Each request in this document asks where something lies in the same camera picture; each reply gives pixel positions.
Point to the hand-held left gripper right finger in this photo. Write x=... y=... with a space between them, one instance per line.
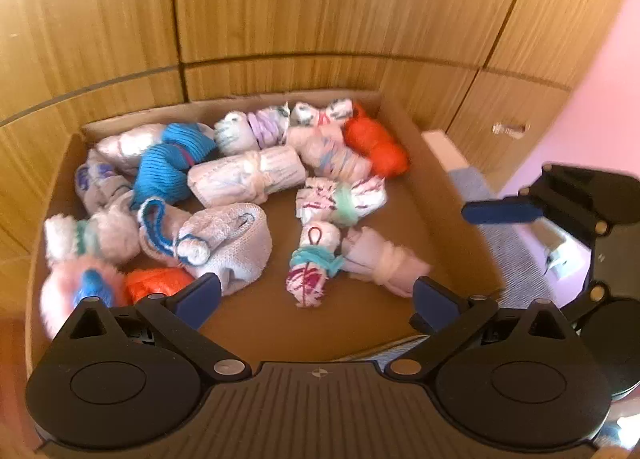
x=435 y=306

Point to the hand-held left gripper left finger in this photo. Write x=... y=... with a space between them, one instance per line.
x=197 y=301

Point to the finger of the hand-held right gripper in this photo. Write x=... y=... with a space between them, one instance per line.
x=602 y=269
x=500 y=211

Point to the small orange sock bundle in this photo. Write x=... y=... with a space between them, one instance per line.
x=155 y=281

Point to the white knit bootie blue trim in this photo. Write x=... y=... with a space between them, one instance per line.
x=235 y=244

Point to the brown cardboard box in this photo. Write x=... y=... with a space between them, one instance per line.
x=280 y=324

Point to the white fluffy sock bundle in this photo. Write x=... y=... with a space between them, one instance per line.
x=115 y=234

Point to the white sock bundle teal tie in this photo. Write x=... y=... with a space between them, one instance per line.
x=307 y=279

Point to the blue knit sock bundle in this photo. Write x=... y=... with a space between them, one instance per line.
x=165 y=174

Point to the large orange sock bundle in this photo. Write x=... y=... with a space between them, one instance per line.
x=380 y=149

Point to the pink fluffy sock bundle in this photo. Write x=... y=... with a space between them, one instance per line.
x=57 y=299

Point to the white purple print sock bundle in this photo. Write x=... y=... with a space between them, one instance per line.
x=100 y=189

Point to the printed sock bundle green band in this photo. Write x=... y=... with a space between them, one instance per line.
x=320 y=199

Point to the plain white sock bundle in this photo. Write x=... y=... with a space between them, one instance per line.
x=132 y=144

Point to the white sock bundle lilac tie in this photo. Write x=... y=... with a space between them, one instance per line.
x=237 y=134

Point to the floral sock bundle pink tie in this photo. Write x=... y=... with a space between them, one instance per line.
x=305 y=114

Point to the blue towel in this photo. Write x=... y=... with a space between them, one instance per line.
x=520 y=259

